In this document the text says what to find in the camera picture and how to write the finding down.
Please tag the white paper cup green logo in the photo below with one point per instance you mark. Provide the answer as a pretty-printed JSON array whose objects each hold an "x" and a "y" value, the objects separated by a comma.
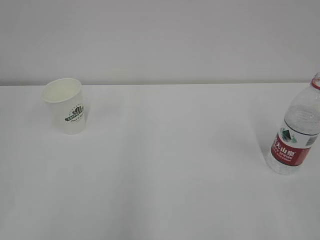
[{"x": 65, "y": 101}]

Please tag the clear water bottle red label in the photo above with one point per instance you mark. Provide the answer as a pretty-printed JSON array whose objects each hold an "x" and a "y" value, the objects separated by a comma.
[{"x": 298, "y": 132}]

